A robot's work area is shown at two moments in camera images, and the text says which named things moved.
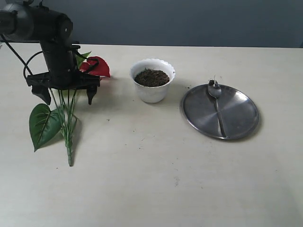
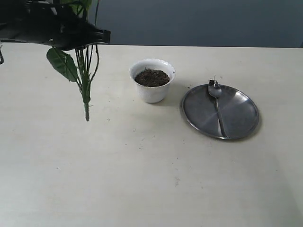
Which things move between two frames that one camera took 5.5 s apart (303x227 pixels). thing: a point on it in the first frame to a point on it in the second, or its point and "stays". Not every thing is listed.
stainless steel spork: [214, 89] stays
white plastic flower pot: [152, 77] stays
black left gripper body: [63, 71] to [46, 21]
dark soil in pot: [150, 78] stays
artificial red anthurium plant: [46, 124] to [86, 58]
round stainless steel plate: [239, 115] stays
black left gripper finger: [91, 92] to [86, 33]
